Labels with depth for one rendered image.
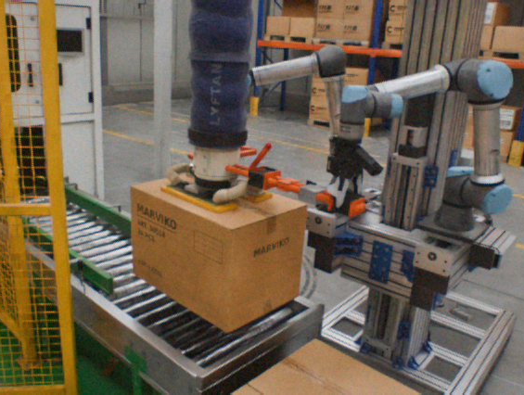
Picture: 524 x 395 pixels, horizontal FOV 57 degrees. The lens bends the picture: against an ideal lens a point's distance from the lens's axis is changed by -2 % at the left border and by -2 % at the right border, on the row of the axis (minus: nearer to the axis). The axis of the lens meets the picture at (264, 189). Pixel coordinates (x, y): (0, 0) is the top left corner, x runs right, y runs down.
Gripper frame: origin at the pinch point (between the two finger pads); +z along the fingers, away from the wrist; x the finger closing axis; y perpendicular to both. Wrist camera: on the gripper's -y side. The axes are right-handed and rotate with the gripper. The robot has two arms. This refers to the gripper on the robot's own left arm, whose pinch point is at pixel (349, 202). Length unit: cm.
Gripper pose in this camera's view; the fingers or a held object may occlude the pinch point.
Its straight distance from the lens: 154.7
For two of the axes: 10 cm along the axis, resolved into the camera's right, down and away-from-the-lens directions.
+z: -0.6, 9.5, 3.0
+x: -6.8, 1.8, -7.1
